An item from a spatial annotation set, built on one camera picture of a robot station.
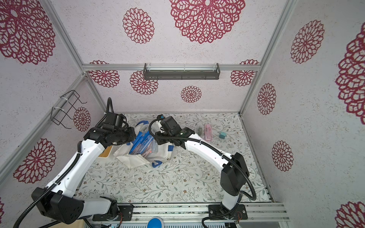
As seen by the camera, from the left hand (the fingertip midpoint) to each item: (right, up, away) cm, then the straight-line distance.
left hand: (136, 136), depth 78 cm
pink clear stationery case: (+45, +1, +29) cm, 54 cm away
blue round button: (+12, -42, -8) cm, 44 cm away
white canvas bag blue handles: (-3, -15, +7) cm, 17 cm away
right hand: (+11, +1, +1) cm, 11 cm away
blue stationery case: (0, -6, +17) cm, 18 cm away
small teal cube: (+56, -1, +28) cm, 63 cm away
